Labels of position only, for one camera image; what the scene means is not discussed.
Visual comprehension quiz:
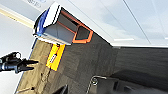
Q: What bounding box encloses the white wardrobe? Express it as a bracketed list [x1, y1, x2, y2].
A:
[59, 0, 168, 49]

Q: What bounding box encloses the white bin lid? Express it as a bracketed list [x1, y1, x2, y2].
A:
[43, 2, 63, 28]

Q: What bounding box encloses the small round base fitting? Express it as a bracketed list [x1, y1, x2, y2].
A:
[91, 76, 100, 86]

